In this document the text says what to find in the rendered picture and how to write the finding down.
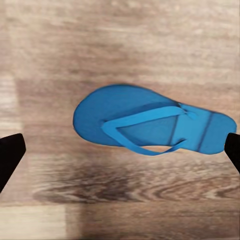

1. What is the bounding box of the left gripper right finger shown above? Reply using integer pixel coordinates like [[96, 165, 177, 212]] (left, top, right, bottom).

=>
[[224, 132, 240, 172]]

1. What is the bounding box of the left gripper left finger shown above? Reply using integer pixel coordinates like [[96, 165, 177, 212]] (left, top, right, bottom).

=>
[[0, 133, 26, 193]]

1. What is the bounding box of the sandal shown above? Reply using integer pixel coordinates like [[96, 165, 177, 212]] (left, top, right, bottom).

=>
[[72, 83, 237, 156]]

